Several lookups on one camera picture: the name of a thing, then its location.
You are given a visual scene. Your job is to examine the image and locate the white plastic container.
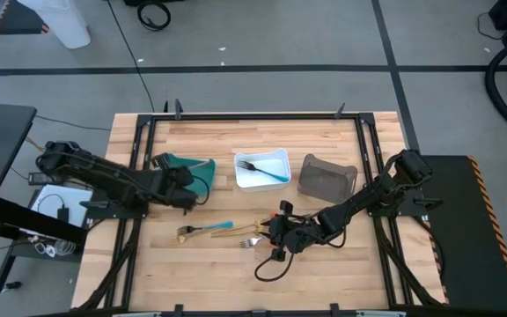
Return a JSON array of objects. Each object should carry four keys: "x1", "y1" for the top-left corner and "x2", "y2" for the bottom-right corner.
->
[{"x1": 17, "y1": 0, "x2": 92, "y2": 50}]

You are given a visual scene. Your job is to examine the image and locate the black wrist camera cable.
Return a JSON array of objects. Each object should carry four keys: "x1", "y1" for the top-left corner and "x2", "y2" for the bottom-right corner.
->
[
  {"x1": 254, "y1": 254, "x2": 296, "y2": 284},
  {"x1": 190, "y1": 174, "x2": 211, "y2": 207}
]

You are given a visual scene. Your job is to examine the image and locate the white paper sheet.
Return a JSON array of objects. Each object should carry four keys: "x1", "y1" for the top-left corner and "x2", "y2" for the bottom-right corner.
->
[{"x1": 30, "y1": 184, "x2": 95, "y2": 230}]

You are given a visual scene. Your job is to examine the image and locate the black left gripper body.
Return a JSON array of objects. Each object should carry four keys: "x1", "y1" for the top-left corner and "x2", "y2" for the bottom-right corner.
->
[{"x1": 151, "y1": 153, "x2": 197, "y2": 200}]

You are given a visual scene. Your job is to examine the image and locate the black hazard-striped mat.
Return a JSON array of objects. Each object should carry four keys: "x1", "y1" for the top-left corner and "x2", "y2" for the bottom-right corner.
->
[{"x1": 0, "y1": 0, "x2": 51, "y2": 36}]

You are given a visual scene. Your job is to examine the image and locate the coiled black cable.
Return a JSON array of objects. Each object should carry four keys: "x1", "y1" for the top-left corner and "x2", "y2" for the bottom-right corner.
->
[{"x1": 136, "y1": 0, "x2": 173, "y2": 33}]

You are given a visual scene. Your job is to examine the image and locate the teal plastic bin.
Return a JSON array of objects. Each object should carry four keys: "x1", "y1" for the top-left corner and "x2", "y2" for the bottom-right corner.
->
[{"x1": 151, "y1": 151, "x2": 217, "y2": 197}]

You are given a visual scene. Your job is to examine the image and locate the black platform hazard-striped edge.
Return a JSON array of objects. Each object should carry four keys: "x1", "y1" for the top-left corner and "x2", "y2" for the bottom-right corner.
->
[{"x1": 411, "y1": 153, "x2": 507, "y2": 313}]

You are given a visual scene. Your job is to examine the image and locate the long black floor cable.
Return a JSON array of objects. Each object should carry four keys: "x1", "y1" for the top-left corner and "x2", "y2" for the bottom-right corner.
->
[{"x1": 106, "y1": 0, "x2": 157, "y2": 114}]

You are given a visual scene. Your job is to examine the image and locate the grey translucent plastic bin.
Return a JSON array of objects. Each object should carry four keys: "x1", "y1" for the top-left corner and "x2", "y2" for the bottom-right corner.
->
[{"x1": 297, "y1": 152, "x2": 359, "y2": 204}]

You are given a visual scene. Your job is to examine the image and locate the white plastic bin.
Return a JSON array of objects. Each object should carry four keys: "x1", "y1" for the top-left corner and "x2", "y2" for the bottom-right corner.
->
[{"x1": 233, "y1": 147, "x2": 292, "y2": 194}]

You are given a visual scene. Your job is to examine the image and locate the black metal table frame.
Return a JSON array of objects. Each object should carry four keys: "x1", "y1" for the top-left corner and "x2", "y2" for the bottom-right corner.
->
[{"x1": 75, "y1": 99, "x2": 448, "y2": 317}]

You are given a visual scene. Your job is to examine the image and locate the thin black floor cable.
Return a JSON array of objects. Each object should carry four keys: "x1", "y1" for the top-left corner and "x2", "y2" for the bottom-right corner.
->
[{"x1": 33, "y1": 114, "x2": 113, "y2": 133}]

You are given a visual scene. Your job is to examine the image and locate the black metal bench frame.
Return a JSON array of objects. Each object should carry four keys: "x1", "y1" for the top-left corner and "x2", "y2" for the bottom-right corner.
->
[{"x1": 0, "y1": 195, "x2": 88, "y2": 294}]

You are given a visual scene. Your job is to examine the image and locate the black power adapter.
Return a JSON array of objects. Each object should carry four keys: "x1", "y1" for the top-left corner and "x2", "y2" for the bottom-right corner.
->
[{"x1": 27, "y1": 172, "x2": 63, "y2": 187}]

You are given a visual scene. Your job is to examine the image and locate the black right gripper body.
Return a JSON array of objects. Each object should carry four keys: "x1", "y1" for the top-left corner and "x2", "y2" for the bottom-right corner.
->
[{"x1": 270, "y1": 200, "x2": 312, "y2": 254}]

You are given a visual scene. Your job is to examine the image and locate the clear plastic cup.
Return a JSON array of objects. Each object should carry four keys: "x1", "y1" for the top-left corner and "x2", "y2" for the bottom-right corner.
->
[{"x1": 53, "y1": 240, "x2": 77, "y2": 257}]

